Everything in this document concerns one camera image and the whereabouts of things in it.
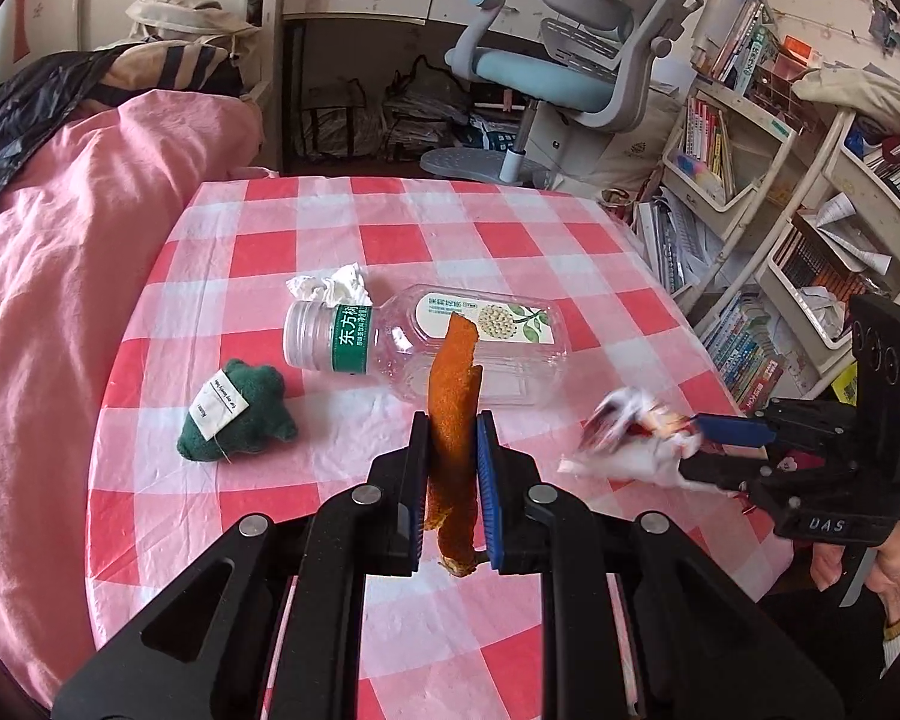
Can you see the striped pillow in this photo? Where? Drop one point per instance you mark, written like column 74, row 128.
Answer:
column 165, row 67

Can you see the blue printed bag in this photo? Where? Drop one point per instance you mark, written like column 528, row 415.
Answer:
column 495, row 136

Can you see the small white tissue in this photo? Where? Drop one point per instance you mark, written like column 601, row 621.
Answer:
column 330, row 285

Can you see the clear plastic bottle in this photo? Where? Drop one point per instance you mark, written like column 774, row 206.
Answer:
column 529, row 360

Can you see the pink duvet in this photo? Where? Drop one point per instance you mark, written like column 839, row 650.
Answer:
column 60, row 277

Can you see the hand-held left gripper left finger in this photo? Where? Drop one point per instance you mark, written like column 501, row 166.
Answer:
column 420, row 487

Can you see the orange peel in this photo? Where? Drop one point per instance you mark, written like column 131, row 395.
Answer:
column 454, row 405

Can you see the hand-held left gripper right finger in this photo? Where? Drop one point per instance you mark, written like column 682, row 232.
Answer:
column 489, row 495

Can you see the black bag of papers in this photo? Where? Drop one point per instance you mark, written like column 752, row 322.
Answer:
column 427, row 105

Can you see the cream cloth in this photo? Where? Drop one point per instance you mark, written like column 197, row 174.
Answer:
column 862, row 94

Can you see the green felt toy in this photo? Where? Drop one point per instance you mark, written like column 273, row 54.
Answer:
column 259, row 405

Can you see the printed snack wrapper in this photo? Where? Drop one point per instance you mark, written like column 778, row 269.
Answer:
column 645, row 457

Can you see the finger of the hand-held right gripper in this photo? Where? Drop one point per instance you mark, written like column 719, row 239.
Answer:
column 720, row 474
column 735, row 429

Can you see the person's dark clothing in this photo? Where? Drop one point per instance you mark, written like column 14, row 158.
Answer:
column 817, row 660

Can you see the grey and blue desk chair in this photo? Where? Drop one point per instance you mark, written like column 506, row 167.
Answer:
column 547, row 82

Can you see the red checkered tablecloth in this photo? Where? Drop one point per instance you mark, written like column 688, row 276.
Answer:
column 345, row 240

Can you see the clear plastic bag of papers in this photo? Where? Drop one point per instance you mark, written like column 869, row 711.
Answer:
column 341, row 124

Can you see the beige printed bag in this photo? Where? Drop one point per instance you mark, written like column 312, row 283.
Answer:
column 630, row 150

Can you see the pink acrylic organizer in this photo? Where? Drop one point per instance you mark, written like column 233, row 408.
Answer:
column 784, row 67

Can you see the pile of magazines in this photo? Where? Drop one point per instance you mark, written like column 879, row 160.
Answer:
column 679, row 247

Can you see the black shiny cloth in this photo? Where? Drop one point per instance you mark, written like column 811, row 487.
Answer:
column 15, row 120

